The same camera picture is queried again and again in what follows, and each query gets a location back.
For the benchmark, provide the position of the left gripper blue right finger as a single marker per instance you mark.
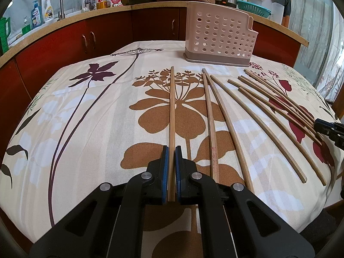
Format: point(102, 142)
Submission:
point(178, 158)

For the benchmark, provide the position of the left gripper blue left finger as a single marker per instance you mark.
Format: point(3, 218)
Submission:
point(164, 172)

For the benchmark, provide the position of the red kitchen cabinets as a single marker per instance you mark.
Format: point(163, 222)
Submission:
point(27, 66)

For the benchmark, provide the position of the floral tablecloth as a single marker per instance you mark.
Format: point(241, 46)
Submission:
point(105, 118)

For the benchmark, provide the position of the glass sliding door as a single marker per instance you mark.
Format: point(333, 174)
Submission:
point(321, 63)

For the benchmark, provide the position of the pink perforated utensil holder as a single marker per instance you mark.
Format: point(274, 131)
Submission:
point(218, 35)

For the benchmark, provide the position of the translucent plastic container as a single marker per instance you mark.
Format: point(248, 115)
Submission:
point(277, 12)

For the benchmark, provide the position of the teal plastic colander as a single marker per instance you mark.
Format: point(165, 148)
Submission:
point(253, 8)

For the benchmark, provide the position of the red white snack bag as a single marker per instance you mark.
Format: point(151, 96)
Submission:
point(115, 3)

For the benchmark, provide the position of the white spray cleaner bottle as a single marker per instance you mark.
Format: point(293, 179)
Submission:
point(48, 12)

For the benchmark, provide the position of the green soap dispenser bottle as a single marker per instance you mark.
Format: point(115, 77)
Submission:
point(26, 28)

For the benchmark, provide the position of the blue detergent bottle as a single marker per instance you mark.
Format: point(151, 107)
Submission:
point(36, 15)

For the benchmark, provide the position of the green thermos jug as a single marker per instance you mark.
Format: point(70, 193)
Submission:
point(5, 31)

